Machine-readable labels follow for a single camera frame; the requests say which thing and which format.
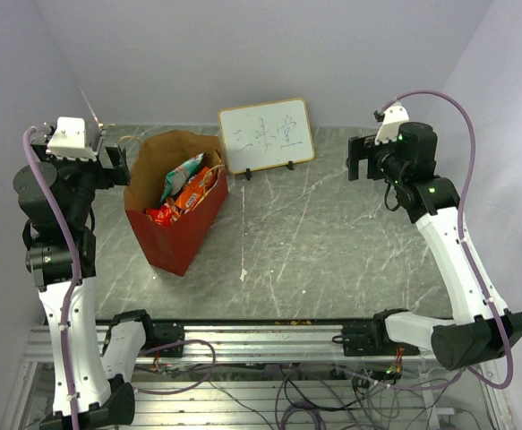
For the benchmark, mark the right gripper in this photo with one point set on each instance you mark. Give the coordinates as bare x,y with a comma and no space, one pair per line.
361,148

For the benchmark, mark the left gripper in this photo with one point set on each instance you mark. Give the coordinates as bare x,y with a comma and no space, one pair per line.
107,175

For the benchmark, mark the red brown paper bag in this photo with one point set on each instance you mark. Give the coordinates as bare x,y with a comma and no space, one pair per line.
173,248

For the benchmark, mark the teal Fox's candy bag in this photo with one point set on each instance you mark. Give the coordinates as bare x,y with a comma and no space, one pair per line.
177,178

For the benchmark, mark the red snack mix bag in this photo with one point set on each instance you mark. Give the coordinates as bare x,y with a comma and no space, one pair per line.
164,216

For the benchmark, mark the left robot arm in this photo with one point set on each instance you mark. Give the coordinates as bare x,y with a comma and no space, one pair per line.
93,387

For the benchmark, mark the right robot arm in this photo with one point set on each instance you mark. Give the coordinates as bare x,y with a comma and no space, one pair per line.
481,328

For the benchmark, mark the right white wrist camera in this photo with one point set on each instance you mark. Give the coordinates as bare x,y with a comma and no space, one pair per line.
390,118

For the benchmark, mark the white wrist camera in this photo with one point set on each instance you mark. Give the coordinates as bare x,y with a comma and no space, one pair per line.
390,118
74,138

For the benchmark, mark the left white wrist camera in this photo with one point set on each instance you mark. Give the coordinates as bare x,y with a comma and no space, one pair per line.
74,138

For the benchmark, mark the small whiteboard yellow frame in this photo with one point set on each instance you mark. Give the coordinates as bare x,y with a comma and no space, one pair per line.
266,135

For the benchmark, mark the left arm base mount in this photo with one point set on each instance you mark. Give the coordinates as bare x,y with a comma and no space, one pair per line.
162,338

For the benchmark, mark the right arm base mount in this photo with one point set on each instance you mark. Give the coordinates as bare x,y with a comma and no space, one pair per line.
367,338

